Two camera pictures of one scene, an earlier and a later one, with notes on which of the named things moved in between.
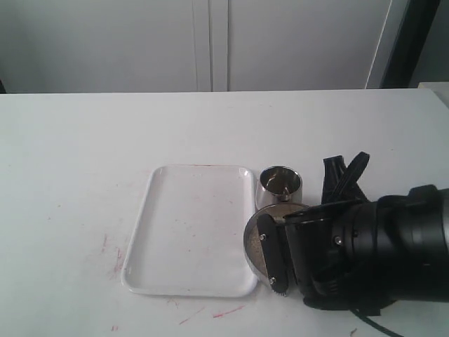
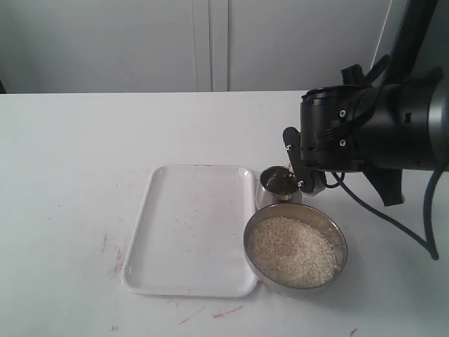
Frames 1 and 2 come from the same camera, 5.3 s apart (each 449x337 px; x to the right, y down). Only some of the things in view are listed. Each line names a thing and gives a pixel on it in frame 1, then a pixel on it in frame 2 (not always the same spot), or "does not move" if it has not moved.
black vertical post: x=419 y=16 does not move
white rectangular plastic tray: x=194 y=234 does not move
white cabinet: x=76 y=46 does not move
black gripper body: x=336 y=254 -> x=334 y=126
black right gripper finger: x=274 y=255 -> x=305 y=177
